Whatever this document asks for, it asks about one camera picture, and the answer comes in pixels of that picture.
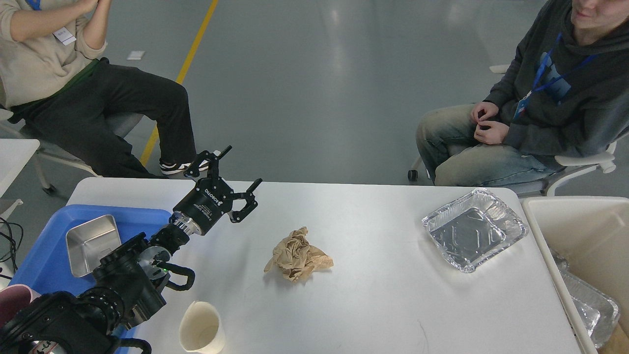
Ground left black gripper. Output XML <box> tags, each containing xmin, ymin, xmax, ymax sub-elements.
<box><xmin>170</xmin><ymin>145</ymin><xmax>263</xmax><ymax>236</ymax></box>

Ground brown paper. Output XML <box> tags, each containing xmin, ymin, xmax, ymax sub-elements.
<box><xmin>263</xmin><ymin>226</ymin><xmax>334</xmax><ymax>283</ymax></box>

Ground small steel rectangular tin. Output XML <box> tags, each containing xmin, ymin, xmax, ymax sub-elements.
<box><xmin>66</xmin><ymin>214</ymin><xmax>121</xmax><ymax>278</ymax></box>

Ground cream paper cup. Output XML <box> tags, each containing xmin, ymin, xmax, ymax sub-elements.
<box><xmin>179</xmin><ymin>301</ymin><xmax>226</xmax><ymax>354</ymax></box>

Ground aluminium foil tray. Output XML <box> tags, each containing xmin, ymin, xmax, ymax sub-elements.
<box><xmin>422</xmin><ymin>188</ymin><xmax>529</xmax><ymax>273</ymax></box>

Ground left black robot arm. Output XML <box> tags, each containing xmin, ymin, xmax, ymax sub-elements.
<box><xmin>1</xmin><ymin>146</ymin><xmax>262</xmax><ymax>354</ymax></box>

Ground grey office chair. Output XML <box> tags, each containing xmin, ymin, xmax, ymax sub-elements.
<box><xmin>0</xmin><ymin>107</ymin><xmax>143</xmax><ymax>195</ymax></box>

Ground blue plastic tray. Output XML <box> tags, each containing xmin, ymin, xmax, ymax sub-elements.
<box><xmin>10</xmin><ymin>205</ymin><xmax>171</xmax><ymax>296</ymax></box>

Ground person in beige shirt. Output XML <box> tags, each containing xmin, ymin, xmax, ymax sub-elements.
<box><xmin>0</xmin><ymin>0</ymin><xmax>209</xmax><ymax>178</ymax></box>

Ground white side table left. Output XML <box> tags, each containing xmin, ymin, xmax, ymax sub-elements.
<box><xmin>0</xmin><ymin>139</ymin><xmax>40</xmax><ymax>196</ymax></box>

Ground pink ribbed mug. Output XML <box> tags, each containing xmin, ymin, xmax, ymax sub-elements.
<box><xmin>0</xmin><ymin>284</ymin><xmax>41</xmax><ymax>327</ymax></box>

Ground white chair of right person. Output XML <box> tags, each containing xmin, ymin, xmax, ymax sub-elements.
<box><xmin>408</xmin><ymin>64</ymin><xmax>618</xmax><ymax>197</ymax></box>

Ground person in grey hoodie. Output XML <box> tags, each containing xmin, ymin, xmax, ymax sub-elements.
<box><xmin>416</xmin><ymin>0</ymin><xmax>629</xmax><ymax>187</ymax></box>

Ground foil trays inside bin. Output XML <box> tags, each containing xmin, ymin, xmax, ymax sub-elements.
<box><xmin>550</xmin><ymin>249</ymin><xmax>620</xmax><ymax>348</ymax></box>

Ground black cables at left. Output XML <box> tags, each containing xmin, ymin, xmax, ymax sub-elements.
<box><xmin>0</xmin><ymin>216</ymin><xmax>24</xmax><ymax>281</ymax></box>

